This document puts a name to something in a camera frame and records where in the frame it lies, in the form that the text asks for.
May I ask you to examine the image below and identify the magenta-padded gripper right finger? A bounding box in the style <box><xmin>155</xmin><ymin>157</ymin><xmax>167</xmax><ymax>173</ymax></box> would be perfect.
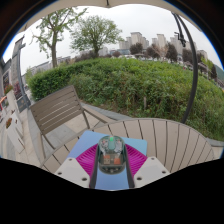
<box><xmin>123</xmin><ymin>143</ymin><xmax>171</xmax><ymax>190</ymax></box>

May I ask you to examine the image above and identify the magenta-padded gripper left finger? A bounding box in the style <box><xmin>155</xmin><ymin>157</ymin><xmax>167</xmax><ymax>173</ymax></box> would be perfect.
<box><xmin>54</xmin><ymin>143</ymin><xmax>100</xmax><ymax>190</ymax></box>

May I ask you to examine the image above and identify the transparent computer mouse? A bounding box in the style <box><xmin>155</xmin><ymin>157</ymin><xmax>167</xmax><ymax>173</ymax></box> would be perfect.
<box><xmin>97</xmin><ymin>134</ymin><xmax>127</xmax><ymax>175</ymax></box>

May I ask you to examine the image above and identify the blue mouse pad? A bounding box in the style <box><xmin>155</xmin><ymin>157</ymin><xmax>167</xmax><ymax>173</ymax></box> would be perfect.
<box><xmin>66</xmin><ymin>129</ymin><xmax>148</xmax><ymax>191</ymax></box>

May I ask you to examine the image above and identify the grey slatted chair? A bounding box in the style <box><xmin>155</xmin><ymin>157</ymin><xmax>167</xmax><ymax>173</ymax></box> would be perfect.
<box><xmin>29</xmin><ymin>84</ymin><xmax>116</xmax><ymax>159</ymax></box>

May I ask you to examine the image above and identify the green hedge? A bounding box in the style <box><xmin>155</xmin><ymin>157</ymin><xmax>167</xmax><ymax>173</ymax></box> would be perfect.
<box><xmin>28</xmin><ymin>57</ymin><xmax>224</xmax><ymax>141</ymax></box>

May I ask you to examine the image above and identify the dark curved umbrella pole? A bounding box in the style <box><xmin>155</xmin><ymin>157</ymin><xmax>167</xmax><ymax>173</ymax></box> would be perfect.
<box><xmin>171</xmin><ymin>12</ymin><xmax>200</xmax><ymax>125</ymax></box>

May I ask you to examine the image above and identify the thin-trunk sparse tree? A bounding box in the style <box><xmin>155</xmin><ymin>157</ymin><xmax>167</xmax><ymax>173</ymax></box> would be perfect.
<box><xmin>31</xmin><ymin>7</ymin><xmax>88</xmax><ymax>69</ymax></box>

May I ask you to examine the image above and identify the group of apartment buildings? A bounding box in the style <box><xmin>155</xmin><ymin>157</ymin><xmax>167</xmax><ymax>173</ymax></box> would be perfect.
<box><xmin>118</xmin><ymin>31</ymin><xmax>209</xmax><ymax>63</ymax></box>

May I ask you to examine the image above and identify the round-crowned green tree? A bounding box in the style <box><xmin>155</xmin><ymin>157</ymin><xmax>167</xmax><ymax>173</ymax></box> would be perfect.
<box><xmin>69</xmin><ymin>14</ymin><xmax>124</xmax><ymax>58</ymax></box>

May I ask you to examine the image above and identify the beige umbrella canopy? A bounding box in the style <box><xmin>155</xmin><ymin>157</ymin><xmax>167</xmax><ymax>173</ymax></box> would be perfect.
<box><xmin>19</xmin><ymin>0</ymin><xmax>188</xmax><ymax>21</ymax></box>

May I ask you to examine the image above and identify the dark sign post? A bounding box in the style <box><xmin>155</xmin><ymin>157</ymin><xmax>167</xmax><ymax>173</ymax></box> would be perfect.
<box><xmin>9</xmin><ymin>35</ymin><xmax>32</xmax><ymax>113</ymax></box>

